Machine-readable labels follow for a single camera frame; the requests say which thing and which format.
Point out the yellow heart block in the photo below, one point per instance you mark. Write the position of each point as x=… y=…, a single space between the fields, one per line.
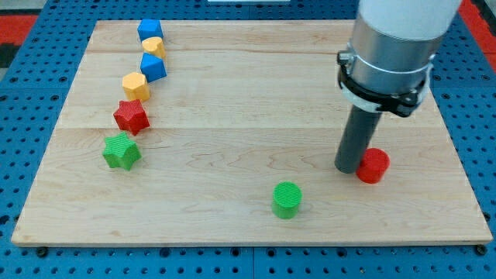
x=155 y=46

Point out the light wooden board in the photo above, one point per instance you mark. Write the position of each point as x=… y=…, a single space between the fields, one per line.
x=245 y=105

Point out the green cylinder block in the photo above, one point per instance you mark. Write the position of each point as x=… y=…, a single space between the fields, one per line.
x=286 y=200

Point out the red cylinder block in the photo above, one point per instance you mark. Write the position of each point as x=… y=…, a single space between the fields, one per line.
x=374 y=164

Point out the yellow hexagon block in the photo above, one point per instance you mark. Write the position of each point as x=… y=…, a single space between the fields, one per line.
x=136 y=87

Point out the blue triangle block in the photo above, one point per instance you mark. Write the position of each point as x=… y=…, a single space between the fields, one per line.
x=152 y=67

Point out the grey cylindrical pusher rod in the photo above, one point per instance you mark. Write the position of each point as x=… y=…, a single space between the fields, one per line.
x=359 y=129

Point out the red star block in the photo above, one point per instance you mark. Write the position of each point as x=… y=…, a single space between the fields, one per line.
x=131 y=116

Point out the green star block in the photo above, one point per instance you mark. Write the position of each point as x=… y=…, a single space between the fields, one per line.
x=121 y=152

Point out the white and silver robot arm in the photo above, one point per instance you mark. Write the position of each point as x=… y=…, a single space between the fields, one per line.
x=387 y=62

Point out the blue cube block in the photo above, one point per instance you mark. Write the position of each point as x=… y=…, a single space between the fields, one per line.
x=149 y=28

